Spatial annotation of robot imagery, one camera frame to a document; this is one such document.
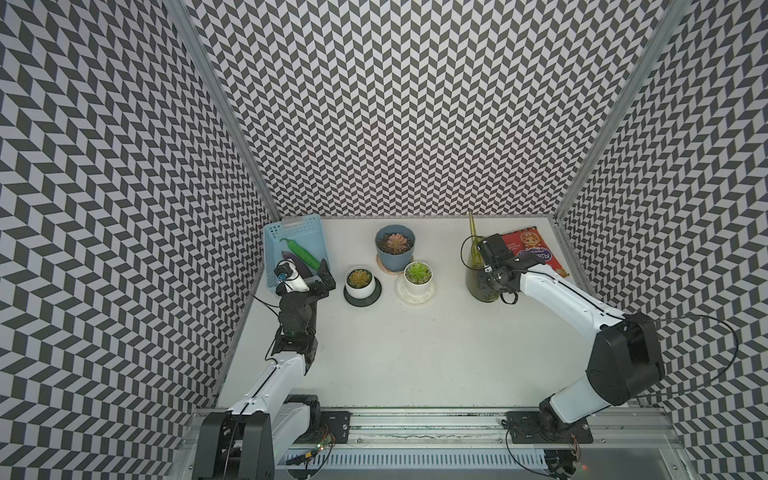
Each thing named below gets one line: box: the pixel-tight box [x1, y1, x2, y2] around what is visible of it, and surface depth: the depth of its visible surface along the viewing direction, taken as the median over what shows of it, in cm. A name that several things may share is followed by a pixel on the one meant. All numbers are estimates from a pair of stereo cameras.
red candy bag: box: [502, 226, 570, 278], surface depth 105 cm
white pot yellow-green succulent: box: [345, 266, 376, 300], surface depth 95 cm
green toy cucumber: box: [279, 238, 320, 271], surface depth 111 cm
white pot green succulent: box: [403, 261, 434, 295], surface depth 93 cm
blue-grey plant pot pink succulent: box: [375, 224, 416, 272], surface depth 101 cm
